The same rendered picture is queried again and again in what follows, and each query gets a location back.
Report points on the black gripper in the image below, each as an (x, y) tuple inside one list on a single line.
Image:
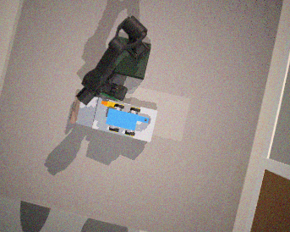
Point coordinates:
[(116, 91)]

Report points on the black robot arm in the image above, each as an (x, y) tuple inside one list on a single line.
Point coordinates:
[(95, 80)]

